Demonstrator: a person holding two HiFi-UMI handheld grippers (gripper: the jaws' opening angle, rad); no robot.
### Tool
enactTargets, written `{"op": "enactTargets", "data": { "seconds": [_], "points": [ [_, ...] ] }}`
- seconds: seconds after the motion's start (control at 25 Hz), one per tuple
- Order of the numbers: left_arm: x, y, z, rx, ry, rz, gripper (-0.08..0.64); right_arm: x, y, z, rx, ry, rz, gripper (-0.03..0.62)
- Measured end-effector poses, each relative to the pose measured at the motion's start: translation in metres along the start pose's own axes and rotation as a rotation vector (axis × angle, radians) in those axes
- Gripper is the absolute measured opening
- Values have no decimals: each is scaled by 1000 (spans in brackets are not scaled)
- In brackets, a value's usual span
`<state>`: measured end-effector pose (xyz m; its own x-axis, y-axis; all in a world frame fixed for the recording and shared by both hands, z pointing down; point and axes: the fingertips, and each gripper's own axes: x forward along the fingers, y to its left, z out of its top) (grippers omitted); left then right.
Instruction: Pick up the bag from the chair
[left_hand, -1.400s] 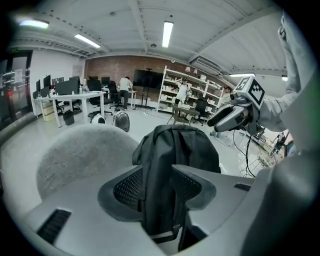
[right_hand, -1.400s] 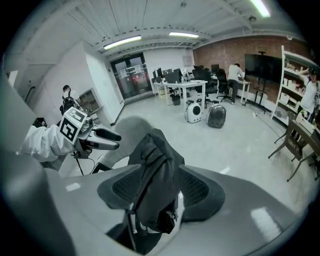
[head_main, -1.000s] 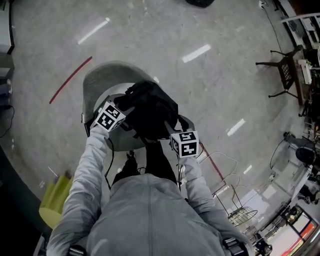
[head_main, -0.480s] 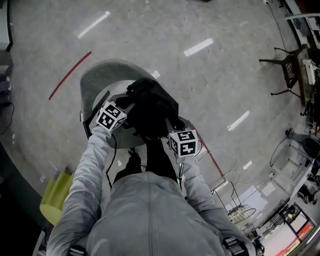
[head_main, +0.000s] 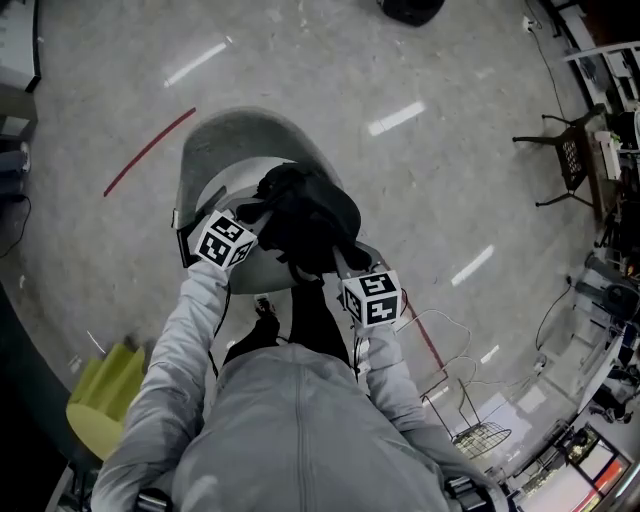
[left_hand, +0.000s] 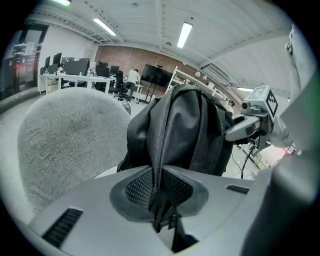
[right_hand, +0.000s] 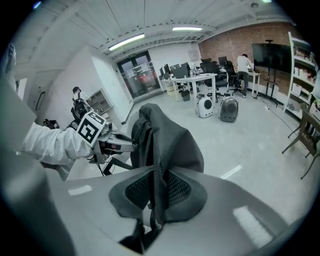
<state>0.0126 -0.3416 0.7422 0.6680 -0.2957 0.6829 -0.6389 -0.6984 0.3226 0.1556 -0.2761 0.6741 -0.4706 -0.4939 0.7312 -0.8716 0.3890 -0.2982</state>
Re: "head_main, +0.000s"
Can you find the yellow-green ribbed stool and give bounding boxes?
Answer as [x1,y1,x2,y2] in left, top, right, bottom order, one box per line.
[65,341,147,462]

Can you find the long black floor cable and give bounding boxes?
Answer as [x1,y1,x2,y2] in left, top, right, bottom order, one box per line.
[523,14,574,122]

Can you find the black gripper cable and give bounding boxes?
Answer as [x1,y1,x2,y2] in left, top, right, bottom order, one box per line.
[207,282,233,379]
[352,324,364,384]

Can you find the grey box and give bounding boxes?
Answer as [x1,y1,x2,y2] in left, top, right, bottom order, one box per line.
[0,91,39,142]

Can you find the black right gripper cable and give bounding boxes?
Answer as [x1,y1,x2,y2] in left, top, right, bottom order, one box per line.
[352,324,364,384]

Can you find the round black object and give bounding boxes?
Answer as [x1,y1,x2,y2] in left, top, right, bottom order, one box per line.
[375,0,447,28]

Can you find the red floor tape strip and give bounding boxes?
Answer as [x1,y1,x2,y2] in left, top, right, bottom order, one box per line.
[402,301,449,374]
[103,106,198,198]

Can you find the dark curved counter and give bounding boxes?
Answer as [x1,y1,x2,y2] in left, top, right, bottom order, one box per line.
[0,283,99,512]

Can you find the person's grey jacket torso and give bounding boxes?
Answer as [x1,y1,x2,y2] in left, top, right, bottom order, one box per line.
[167,343,454,512]

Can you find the black bag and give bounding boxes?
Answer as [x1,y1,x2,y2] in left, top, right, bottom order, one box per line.
[235,162,374,282]

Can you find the black strap buckle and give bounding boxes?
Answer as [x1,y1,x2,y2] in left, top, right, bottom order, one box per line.
[136,488,174,512]
[443,474,490,512]

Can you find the person's left forearm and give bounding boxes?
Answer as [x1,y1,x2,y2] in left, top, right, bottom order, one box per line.
[144,258,232,386]

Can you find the thin black floor cable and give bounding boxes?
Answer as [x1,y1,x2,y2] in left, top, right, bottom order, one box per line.
[0,193,33,260]

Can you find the black metal lattice chair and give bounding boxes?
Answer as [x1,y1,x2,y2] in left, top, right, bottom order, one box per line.
[511,102,609,209]

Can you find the person's right forearm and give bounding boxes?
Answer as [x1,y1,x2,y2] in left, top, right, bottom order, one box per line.
[355,322,426,431]

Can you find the person's black trouser legs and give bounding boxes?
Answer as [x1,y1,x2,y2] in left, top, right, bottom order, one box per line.
[221,280,352,367]

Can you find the black wire mesh chair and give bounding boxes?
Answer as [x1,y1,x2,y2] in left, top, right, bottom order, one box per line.
[419,376,514,462]

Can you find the white floor cable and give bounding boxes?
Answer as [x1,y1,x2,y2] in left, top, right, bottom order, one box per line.
[395,308,534,392]

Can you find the white cabinet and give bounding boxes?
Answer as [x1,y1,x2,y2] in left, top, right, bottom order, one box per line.
[0,0,43,94]

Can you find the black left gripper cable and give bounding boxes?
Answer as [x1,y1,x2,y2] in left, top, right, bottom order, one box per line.
[207,282,233,379]

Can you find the looped black floor cable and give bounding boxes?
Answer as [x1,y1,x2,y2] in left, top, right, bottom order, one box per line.
[534,275,577,352]

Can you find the wooden table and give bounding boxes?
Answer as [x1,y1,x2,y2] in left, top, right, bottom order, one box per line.
[583,124,629,224]

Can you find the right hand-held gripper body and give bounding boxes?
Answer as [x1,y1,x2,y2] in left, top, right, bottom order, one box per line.
[331,243,403,330]

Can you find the white shelving rack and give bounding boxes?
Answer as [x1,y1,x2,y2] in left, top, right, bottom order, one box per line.
[547,0,640,114]

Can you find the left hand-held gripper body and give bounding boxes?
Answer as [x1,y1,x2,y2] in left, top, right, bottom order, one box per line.
[174,209,259,272]

